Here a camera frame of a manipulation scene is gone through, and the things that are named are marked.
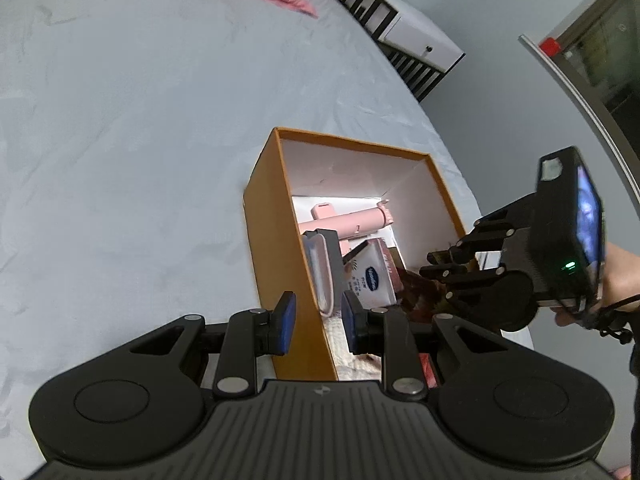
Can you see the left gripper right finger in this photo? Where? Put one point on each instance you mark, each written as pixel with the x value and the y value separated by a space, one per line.
pixel 385 332

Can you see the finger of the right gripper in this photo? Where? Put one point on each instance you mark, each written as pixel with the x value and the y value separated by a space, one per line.
pixel 465 249
pixel 456 287

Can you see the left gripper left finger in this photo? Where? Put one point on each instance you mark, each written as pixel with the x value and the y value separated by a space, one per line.
pixel 246 337

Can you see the red feather cat toy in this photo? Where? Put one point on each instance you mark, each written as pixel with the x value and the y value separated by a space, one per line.
pixel 425 293

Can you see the white hand cream tube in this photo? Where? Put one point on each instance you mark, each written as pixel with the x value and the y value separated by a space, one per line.
pixel 371 274

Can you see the pink selfie stick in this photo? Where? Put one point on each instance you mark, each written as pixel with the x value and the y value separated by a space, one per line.
pixel 351 225

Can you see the crocheted white bunny doll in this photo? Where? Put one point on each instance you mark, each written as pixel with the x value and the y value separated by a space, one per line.
pixel 348 366

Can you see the dark grey notebook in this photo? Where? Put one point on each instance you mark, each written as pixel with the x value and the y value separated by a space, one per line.
pixel 337 266

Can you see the pink fluffy pouch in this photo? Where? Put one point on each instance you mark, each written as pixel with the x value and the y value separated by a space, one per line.
pixel 320 270

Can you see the person right hand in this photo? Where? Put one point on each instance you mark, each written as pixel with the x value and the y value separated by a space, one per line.
pixel 621 280

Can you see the orange cardboard box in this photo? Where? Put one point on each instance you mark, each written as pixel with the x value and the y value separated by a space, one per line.
pixel 431 206

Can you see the window sill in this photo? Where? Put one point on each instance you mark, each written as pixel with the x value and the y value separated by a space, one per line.
pixel 613 148

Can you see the white right nightstand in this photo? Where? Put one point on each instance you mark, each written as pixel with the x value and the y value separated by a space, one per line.
pixel 420 52

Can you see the red cup on sill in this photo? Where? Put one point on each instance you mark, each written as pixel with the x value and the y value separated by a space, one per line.
pixel 551 47

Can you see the grey bed sheet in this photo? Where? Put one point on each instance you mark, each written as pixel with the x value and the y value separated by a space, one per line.
pixel 129 129

